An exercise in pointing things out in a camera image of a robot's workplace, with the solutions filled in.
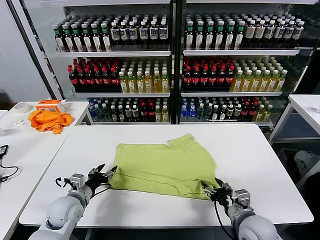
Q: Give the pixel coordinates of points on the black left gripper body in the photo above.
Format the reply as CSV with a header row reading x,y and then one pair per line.
x,y
97,180

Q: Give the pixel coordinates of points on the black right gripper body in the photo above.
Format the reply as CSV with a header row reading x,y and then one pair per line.
x,y
222,196

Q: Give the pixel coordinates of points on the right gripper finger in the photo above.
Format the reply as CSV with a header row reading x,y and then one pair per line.
x,y
209,193
226,187

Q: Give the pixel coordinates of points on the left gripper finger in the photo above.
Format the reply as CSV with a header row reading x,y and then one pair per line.
x,y
108,174
98,168

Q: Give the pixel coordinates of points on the light green t-shirt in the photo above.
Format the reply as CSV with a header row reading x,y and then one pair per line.
x,y
162,165

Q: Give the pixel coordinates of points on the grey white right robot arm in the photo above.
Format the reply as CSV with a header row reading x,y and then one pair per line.
x,y
257,227

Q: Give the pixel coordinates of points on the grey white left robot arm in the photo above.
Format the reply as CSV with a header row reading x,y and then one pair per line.
x,y
62,212

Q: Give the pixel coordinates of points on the small green-tinted water bottle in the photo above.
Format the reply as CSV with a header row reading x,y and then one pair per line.
x,y
99,113
207,113
106,113
200,113

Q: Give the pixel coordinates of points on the small white-capped dark bottle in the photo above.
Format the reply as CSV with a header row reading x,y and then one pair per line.
x,y
215,114
113,114
120,114
222,114

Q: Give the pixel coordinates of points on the small blue water bottle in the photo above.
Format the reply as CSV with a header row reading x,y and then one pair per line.
x,y
192,113
92,112
183,113

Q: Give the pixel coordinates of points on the small black white-labelled bottle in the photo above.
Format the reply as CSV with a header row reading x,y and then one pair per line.
x,y
237,111
128,112
230,111
135,112

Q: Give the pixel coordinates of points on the black plastic crate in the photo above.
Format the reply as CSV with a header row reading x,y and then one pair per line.
x,y
285,156

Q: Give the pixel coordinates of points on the crumpled orange cloth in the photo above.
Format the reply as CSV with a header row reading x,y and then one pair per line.
x,y
47,121

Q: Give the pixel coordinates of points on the small red-capped dark bottle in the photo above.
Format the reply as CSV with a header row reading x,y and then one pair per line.
x,y
245,111
253,111
143,112
151,112

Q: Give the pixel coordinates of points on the small yellow drink bottle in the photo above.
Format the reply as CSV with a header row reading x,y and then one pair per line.
x,y
260,114
164,114
267,114
157,114

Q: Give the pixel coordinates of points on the orange and white box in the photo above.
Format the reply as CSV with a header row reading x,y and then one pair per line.
x,y
47,102

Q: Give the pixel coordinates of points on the grey bag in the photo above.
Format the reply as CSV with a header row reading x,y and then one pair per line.
x,y
306,161

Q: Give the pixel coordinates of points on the yellow tea bottle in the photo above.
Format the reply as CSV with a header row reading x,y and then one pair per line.
x,y
156,85
255,85
246,85
148,85
140,85
272,85
131,85
280,85
263,85
237,85
123,85
165,84

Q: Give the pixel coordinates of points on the red-capped cola bottle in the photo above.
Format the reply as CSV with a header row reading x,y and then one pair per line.
x,y
107,80
221,80
98,80
82,80
115,80
195,80
212,80
74,80
229,80
187,80
204,80
90,80

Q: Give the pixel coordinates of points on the crumpled white paper scrap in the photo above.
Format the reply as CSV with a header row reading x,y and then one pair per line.
x,y
18,123

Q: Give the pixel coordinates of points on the small black electronic device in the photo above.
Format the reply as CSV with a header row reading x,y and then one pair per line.
x,y
3,150

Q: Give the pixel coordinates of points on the beige masking tape roll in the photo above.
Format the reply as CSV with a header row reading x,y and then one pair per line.
x,y
20,111

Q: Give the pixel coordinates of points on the black display tray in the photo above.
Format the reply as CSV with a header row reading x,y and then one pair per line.
x,y
205,89

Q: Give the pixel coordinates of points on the white metal-framed side table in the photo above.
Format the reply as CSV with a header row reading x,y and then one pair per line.
x,y
306,110

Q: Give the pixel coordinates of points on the green-capped dark tea bottle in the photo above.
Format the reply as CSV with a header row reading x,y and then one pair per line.
x,y
199,37
87,42
97,42
60,42
106,42
69,42
238,37
78,42
229,37
219,37
189,37
209,37

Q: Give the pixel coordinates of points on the blue-labelled dark drink bottle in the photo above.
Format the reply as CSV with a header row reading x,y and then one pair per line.
x,y
288,32
124,33
279,32
115,33
297,32
143,32
153,32
133,33
163,32
269,31

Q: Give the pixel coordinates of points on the beige-labelled dark drink bottle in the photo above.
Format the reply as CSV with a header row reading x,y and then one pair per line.
x,y
249,31
259,31

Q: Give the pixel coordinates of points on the white glass-sided shelf unit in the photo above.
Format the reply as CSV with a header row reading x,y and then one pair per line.
x,y
307,37
52,15

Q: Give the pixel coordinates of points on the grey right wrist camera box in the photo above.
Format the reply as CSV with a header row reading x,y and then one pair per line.
x,y
242,196

